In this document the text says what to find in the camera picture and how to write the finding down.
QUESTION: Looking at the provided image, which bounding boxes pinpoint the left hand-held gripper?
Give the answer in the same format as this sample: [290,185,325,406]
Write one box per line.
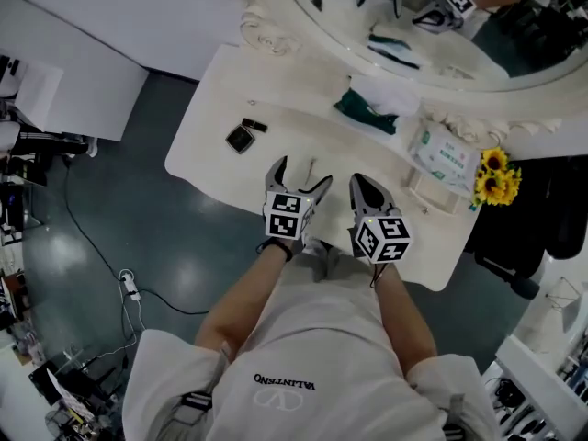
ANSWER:
[262,155,334,241]

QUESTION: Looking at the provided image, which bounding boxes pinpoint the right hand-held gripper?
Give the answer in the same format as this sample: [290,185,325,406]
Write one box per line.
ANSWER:
[348,173,413,265]

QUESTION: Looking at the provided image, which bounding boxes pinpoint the white dressing table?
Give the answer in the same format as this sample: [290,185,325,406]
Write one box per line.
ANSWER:
[164,43,481,293]

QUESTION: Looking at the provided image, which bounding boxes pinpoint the small white drawer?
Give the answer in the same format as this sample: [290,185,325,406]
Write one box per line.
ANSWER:
[402,167,462,216]

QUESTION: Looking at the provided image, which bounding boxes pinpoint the small black square compact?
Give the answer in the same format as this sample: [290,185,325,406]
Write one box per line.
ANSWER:
[224,124,257,155]

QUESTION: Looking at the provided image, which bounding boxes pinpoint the person's left forearm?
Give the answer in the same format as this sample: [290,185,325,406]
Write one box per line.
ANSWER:
[195,241,295,362]

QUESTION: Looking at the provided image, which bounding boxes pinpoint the person's right forearm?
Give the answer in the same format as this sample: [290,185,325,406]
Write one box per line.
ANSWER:
[372,262,438,379]

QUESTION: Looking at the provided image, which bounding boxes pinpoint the black wristband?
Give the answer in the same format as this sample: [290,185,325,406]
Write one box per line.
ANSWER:
[260,238,294,262]

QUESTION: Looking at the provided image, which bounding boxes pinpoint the white wet wipes packet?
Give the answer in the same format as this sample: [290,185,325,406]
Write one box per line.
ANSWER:
[411,119,481,193]

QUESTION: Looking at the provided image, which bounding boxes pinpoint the yellow sunflower bouquet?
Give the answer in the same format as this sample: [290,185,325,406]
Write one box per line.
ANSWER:
[471,147,524,209]

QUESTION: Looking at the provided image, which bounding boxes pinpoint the person's white shirt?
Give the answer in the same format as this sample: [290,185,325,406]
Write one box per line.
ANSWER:
[121,253,502,441]

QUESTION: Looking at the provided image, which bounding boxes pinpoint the black office chair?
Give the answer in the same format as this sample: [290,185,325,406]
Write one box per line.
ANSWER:
[463,153,588,300]

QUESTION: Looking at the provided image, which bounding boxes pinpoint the white power strip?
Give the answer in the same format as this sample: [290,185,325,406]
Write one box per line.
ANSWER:
[118,268,142,302]

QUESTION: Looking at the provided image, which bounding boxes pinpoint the white shelf unit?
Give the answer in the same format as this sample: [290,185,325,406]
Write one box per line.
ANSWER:
[481,333,588,441]

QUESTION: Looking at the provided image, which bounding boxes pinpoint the black wrist cord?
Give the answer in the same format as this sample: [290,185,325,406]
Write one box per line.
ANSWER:
[368,262,392,290]

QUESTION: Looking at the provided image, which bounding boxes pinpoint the oval mirror ornate white frame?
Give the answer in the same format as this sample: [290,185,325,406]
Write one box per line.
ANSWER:
[218,0,588,149]

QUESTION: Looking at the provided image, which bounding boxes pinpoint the grey striped shoulder strap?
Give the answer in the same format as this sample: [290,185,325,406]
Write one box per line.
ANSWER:
[170,390,215,441]
[440,392,472,441]

